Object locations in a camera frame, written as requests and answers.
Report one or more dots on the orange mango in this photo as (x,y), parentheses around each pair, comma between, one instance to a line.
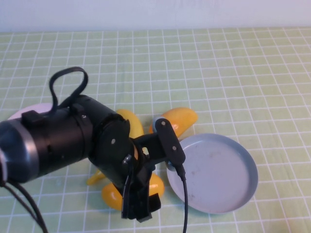
(184,119)

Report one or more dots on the blue round plate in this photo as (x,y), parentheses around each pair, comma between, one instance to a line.
(218,174)

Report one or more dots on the slender strongly curved banana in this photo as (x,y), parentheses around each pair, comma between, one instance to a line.
(94,179)

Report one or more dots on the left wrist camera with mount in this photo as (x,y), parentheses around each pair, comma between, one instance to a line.
(168,140)

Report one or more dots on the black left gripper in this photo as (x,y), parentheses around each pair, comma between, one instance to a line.
(111,150)

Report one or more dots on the green checked tablecloth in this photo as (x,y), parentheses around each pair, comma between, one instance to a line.
(218,72)

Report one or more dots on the pink round plate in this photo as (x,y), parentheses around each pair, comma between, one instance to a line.
(36,107)

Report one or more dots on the yellow-orange mango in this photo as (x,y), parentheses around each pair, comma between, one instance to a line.
(111,196)

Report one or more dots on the thick banana green end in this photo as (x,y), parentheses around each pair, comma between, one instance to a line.
(136,123)

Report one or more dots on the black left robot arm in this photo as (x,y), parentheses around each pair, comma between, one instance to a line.
(56,145)

